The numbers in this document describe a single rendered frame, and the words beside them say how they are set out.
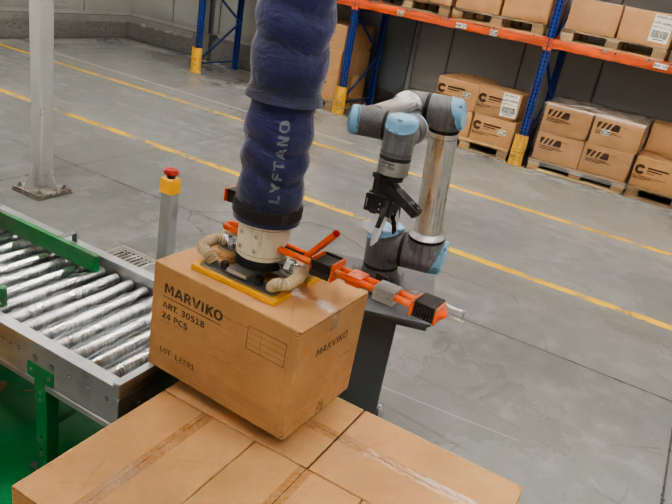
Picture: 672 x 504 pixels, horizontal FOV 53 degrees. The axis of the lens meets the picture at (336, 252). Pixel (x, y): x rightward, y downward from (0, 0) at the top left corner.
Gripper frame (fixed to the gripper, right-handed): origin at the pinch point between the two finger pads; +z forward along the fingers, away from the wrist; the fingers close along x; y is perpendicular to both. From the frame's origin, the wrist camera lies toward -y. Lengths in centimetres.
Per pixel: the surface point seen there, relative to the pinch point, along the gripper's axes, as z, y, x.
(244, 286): 24.9, 37.5, 14.1
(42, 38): 5, 351, -156
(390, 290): 13.0, -6.3, 2.7
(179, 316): 42, 58, 19
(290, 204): -2.6, 31.2, 4.4
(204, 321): 40, 47, 20
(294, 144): -21.7, 31.8, 6.4
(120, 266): 67, 135, -29
